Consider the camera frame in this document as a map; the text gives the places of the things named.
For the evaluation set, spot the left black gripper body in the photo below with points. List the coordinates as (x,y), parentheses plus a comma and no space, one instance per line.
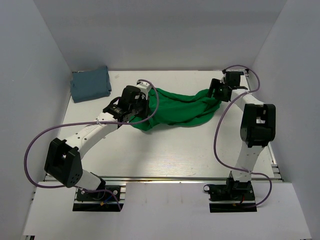
(140,109)

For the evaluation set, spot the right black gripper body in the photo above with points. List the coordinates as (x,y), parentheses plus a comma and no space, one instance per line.
(220,94)

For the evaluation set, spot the green t shirt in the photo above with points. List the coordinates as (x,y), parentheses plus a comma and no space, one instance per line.
(179,110)

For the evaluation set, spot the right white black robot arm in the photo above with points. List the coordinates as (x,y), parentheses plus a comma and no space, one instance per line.
(257,129)

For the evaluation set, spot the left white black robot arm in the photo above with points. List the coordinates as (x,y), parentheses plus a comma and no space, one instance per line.
(64,157)

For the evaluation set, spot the folded blue-grey t shirt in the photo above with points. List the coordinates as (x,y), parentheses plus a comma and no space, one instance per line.
(90,85)

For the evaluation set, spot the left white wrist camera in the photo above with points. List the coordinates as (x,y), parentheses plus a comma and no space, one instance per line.
(144,86)

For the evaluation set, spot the aluminium table rail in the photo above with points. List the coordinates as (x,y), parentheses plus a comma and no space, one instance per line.
(49,178)

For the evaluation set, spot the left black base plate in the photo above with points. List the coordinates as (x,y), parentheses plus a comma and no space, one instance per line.
(111,200)

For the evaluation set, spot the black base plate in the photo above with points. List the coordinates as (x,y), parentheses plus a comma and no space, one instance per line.
(222,200)
(111,200)

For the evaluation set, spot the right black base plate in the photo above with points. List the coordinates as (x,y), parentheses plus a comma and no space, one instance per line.
(222,200)

